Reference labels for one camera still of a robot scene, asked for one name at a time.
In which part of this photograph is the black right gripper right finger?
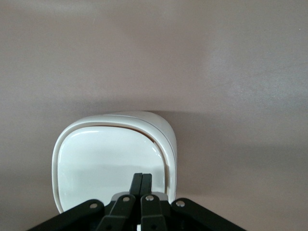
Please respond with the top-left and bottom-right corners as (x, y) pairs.
(141, 173), (244, 231)

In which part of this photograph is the white plastic trash can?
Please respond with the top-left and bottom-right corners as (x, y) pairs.
(51, 111), (179, 215)

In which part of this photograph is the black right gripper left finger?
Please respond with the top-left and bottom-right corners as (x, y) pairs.
(27, 173), (144, 231)

